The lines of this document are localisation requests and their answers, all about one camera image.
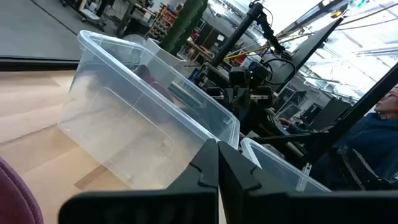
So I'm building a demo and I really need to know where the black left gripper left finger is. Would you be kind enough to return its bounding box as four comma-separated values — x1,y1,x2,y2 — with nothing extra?
58,138,220,224

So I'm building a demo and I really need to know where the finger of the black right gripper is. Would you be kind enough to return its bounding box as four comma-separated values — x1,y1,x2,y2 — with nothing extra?
235,88,251,116
223,88,237,110

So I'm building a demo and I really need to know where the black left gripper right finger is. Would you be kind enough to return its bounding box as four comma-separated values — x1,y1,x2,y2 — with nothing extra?
218,141,398,224

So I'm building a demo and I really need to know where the maroon fabric hat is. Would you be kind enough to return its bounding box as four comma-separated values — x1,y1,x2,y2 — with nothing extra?
0,157,45,224

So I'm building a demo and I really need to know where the small clear plastic bin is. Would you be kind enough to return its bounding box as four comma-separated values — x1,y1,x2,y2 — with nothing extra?
240,137,331,193

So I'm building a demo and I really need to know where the black monitor on stand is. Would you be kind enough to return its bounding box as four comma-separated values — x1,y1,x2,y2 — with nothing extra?
272,17,345,93

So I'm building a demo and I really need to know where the white plant pot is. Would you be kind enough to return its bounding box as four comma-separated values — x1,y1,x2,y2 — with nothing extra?
145,38,188,76

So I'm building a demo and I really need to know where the dark red fabric item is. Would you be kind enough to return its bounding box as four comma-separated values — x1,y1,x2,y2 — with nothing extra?
136,64,175,104

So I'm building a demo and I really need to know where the green cactus plant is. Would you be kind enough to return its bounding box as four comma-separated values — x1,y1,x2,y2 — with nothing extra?
159,0,209,56

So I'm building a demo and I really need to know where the shelf with red bins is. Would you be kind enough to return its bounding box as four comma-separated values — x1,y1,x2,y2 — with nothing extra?
145,2,178,42

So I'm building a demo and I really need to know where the large clear plastic bin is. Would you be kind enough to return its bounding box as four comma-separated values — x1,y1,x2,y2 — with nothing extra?
57,29,241,191

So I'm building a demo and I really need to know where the black office chair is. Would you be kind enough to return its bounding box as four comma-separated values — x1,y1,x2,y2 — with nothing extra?
328,145,393,191

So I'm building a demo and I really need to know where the person in blue top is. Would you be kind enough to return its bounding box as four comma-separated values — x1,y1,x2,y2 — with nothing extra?
278,86,398,191

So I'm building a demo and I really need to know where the black table edge strip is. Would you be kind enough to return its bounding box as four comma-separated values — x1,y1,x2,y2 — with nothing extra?
0,55,80,72

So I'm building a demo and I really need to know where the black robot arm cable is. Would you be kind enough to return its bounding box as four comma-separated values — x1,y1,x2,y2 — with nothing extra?
261,57,297,86

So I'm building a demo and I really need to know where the black rig frame bar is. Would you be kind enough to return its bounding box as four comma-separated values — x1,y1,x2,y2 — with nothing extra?
251,62,398,164

